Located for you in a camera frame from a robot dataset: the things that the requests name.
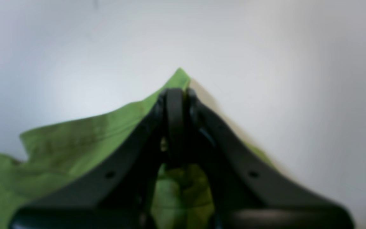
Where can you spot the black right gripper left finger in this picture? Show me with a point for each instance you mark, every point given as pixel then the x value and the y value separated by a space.
pixel 117 193

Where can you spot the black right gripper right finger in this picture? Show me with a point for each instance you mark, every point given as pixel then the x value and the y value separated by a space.
pixel 247 192

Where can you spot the green T-shirt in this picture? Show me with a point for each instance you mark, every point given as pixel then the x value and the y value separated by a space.
pixel 60 153

